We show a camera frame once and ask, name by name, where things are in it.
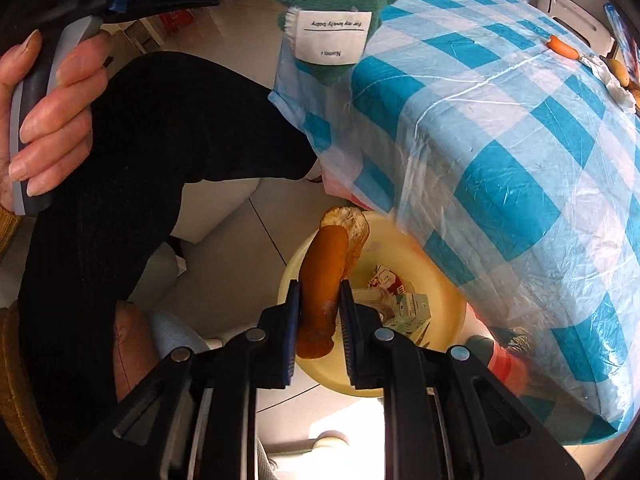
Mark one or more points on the pale blue cloth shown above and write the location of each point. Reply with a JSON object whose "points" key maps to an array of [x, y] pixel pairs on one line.
{"points": [[175, 330]]}

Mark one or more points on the red packet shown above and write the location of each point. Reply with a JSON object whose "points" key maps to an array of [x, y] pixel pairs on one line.
{"points": [[175, 25]]}

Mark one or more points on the person's black trouser leg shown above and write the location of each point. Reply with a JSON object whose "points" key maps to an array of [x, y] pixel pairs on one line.
{"points": [[150, 135]]}

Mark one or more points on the white plastic stool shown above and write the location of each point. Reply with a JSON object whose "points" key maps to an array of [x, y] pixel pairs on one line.
{"points": [[570, 10]]}

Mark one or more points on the crushed green white milk carton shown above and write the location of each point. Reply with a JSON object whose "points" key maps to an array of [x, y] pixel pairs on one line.
{"points": [[412, 310]]}

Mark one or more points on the red plastic object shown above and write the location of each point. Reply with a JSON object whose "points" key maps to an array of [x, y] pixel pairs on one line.
{"points": [[510, 370]]}

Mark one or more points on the curled orange peel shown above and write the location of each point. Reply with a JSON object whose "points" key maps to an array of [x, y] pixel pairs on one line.
{"points": [[562, 46]]}

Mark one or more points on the dark brown bread roll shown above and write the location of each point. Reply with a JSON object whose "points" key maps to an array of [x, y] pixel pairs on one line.
{"points": [[636, 99]]}

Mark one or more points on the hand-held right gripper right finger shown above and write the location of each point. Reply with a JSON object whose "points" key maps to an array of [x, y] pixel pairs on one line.
{"points": [[347, 335]]}

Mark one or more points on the yellow plastic basin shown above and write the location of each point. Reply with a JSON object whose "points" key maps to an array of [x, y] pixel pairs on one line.
{"points": [[435, 270]]}

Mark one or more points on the red white carton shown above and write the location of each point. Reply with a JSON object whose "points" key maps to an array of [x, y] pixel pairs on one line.
{"points": [[389, 280]]}

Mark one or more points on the brown leather cushion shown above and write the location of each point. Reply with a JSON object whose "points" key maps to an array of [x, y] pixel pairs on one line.
{"points": [[135, 350]]}

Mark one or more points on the golden brown bread roll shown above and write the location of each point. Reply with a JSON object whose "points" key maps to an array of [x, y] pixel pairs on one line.
{"points": [[322, 280]]}

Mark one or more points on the blue white checkered tablecloth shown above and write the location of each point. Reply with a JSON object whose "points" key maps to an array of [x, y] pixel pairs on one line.
{"points": [[500, 135]]}

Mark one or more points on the colourful hanging cloth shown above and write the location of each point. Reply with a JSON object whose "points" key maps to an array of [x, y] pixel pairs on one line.
{"points": [[612, 25]]}

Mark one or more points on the white tissue sheet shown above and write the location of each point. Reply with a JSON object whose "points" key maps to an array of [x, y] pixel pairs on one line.
{"points": [[607, 82]]}

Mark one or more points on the person's left hand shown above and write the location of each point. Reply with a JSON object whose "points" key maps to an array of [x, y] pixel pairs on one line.
{"points": [[65, 120]]}

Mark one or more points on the yellow bread roll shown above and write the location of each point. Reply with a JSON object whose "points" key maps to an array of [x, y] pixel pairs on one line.
{"points": [[622, 74]]}

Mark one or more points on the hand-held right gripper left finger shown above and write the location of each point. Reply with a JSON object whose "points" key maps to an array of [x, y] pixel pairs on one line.
{"points": [[292, 340]]}

